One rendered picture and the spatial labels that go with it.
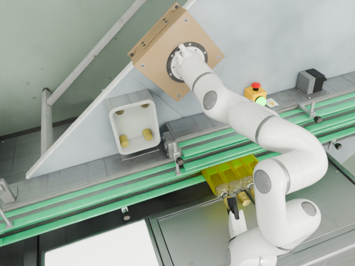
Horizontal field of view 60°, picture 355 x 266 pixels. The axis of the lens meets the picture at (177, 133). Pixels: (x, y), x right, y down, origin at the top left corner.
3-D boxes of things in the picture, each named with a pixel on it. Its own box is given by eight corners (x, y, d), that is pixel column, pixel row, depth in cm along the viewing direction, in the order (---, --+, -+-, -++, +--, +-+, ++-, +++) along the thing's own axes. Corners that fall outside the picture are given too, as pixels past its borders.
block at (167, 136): (163, 150, 134) (168, 160, 128) (161, 132, 128) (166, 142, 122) (171, 147, 134) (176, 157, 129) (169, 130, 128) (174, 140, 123)
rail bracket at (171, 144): (169, 163, 129) (179, 183, 120) (165, 132, 119) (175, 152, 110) (176, 161, 130) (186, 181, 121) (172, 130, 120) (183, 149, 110)
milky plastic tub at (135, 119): (116, 143, 131) (120, 157, 124) (103, 98, 117) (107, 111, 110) (155, 132, 135) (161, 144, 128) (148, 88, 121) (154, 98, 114)
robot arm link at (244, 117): (267, 108, 72) (304, 124, 82) (209, 81, 91) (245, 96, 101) (249, 144, 74) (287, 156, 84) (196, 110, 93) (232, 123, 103)
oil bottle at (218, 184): (197, 165, 137) (217, 201, 120) (196, 155, 133) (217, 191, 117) (208, 162, 138) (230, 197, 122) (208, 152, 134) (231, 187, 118)
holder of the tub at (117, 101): (119, 152, 135) (122, 163, 129) (104, 98, 118) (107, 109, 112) (156, 141, 138) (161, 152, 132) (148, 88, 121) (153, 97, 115)
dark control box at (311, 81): (295, 86, 147) (306, 95, 140) (298, 71, 142) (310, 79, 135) (310, 82, 148) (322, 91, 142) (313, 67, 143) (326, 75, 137)
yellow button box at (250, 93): (243, 100, 141) (251, 108, 135) (244, 86, 136) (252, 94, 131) (257, 96, 142) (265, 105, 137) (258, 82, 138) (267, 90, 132)
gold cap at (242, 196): (236, 199, 120) (242, 207, 116) (236, 192, 117) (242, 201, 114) (244, 196, 120) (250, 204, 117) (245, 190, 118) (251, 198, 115)
